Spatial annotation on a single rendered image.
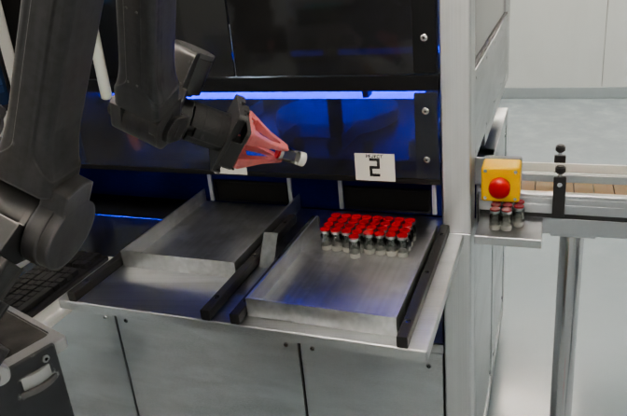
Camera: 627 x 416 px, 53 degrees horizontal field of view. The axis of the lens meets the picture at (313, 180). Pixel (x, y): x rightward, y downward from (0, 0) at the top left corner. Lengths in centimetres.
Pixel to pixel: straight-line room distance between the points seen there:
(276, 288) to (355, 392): 53
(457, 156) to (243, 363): 81
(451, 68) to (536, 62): 469
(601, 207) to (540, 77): 455
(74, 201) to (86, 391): 153
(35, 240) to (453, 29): 83
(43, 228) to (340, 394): 113
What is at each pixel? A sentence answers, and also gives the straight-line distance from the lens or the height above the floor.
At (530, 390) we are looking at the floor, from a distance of 233.
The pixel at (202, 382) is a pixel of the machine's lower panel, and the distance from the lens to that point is 182.
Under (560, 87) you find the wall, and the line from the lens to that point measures 593.
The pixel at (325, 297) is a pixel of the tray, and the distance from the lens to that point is 111.
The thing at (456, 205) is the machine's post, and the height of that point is 94.
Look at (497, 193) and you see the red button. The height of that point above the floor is 99.
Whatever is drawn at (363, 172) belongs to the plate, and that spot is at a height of 101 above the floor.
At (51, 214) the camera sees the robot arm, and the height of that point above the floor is 125.
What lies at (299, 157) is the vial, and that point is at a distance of 94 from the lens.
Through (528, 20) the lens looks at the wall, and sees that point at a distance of 583.
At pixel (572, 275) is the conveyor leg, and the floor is 73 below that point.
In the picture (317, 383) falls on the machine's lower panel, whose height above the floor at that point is 43.
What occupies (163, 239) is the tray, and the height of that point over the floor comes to 88.
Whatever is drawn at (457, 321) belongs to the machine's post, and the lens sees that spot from 142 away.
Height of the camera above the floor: 146
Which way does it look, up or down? 21 degrees down
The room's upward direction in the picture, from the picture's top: 5 degrees counter-clockwise
